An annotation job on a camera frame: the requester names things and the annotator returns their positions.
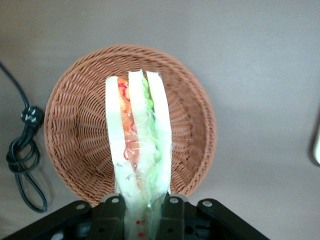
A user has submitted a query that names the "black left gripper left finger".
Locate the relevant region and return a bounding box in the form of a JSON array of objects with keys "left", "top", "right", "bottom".
[{"left": 91, "top": 193, "right": 127, "bottom": 240}]

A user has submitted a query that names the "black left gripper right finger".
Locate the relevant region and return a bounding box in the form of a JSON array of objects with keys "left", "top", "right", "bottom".
[{"left": 159, "top": 193, "right": 188, "bottom": 240}]

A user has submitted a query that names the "triangle sandwich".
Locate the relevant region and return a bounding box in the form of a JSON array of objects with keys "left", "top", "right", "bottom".
[{"left": 104, "top": 69, "right": 173, "bottom": 240}]

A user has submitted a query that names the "round brown wicker basket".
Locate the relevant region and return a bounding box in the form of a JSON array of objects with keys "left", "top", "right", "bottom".
[{"left": 43, "top": 44, "right": 218, "bottom": 208}]

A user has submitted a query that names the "cream plastic tray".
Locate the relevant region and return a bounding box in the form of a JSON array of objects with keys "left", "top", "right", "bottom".
[{"left": 312, "top": 122, "right": 320, "bottom": 166}]

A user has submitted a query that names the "black power cable with plug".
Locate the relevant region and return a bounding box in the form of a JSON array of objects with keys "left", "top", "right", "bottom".
[{"left": 0, "top": 59, "right": 48, "bottom": 213}]

